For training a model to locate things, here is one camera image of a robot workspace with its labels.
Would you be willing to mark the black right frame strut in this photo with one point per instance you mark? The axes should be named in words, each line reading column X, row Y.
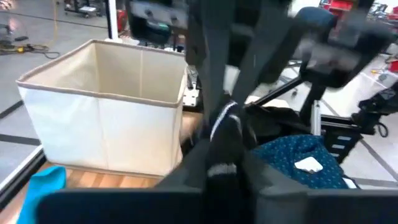
column 342, row 143

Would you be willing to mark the white post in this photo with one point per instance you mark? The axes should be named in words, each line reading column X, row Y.
column 112, row 18

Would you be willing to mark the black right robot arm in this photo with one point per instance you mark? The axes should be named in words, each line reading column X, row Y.
column 342, row 56

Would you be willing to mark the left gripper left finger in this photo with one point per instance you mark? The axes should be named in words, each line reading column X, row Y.
column 192, row 168

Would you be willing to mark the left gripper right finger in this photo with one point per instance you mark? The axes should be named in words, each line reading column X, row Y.
column 267, row 174

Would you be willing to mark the beige fabric bin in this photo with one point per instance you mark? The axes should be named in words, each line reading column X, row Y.
column 77, row 130

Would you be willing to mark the black garment with white stripes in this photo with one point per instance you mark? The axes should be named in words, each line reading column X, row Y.
column 227, row 140

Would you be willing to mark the navy dotted garment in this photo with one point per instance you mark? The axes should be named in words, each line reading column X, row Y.
column 280, row 155

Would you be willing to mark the black background equipment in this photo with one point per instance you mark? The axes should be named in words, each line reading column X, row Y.
column 149, row 25

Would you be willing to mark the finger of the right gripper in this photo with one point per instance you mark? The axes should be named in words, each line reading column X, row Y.
column 267, row 56
column 213, row 68

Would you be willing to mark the red storage bin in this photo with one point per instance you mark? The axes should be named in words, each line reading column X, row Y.
column 337, row 6

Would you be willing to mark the black rolling cart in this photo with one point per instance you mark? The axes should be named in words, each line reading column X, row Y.
column 84, row 7

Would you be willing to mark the silver metal bracket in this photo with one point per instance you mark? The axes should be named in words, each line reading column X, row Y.
column 190, row 90

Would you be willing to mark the teal cloth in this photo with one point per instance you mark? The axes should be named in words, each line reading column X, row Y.
column 40, row 186

